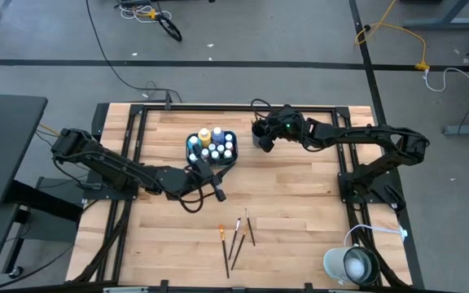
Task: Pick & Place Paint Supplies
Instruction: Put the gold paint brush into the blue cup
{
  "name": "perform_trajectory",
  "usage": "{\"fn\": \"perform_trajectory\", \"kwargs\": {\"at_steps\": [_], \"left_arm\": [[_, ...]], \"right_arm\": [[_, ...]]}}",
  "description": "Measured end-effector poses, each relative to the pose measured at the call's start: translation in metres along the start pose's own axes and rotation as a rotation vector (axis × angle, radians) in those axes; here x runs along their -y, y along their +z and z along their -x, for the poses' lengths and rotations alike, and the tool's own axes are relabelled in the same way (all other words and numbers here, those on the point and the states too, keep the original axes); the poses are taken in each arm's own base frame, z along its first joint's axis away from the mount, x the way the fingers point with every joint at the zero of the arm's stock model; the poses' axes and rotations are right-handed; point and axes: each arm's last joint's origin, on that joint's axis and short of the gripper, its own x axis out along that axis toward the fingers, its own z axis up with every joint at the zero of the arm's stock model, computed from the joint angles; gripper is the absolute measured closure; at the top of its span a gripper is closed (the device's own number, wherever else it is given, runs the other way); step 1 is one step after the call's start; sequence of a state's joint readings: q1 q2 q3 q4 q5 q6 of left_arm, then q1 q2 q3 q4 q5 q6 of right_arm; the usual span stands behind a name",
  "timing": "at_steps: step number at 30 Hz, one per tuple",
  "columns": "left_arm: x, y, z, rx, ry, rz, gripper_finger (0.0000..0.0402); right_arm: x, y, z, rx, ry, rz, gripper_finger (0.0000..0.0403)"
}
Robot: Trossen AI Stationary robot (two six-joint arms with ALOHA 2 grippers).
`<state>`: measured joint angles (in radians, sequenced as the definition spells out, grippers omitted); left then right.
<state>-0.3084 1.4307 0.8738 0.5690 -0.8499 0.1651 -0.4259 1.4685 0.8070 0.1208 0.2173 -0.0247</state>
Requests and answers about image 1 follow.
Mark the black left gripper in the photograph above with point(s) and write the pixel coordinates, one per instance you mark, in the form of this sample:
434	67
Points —
195	181

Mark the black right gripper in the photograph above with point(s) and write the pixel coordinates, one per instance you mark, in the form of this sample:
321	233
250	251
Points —
287	122

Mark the dark teal plastic cup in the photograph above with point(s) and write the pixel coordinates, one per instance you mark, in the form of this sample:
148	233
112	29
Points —
255	140

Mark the large purple paint bottle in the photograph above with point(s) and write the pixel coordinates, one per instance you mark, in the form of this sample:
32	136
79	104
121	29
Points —
217	134

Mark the large yellow paint bottle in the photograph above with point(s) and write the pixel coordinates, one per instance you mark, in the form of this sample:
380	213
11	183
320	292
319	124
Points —
204	136

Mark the large teal paint bottle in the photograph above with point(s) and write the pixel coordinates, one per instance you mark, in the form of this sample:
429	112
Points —
194	141

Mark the black paintbrush silver ferrule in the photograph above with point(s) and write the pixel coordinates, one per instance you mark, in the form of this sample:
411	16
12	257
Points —
251	228
234	239

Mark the orange-bristle paintbrush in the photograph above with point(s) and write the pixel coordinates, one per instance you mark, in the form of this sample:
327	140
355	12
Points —
225	254

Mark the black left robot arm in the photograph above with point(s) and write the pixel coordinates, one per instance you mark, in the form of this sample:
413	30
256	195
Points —
112	167

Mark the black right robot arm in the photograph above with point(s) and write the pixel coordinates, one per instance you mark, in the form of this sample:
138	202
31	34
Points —
381	132

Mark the teal plastic storage bin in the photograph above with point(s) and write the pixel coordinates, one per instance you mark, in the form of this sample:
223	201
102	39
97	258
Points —
222	163

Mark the grey lamp with bulb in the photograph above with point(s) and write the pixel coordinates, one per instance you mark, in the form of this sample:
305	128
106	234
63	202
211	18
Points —
334	262

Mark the black side desk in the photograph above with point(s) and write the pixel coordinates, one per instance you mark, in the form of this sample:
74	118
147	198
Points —
6	142

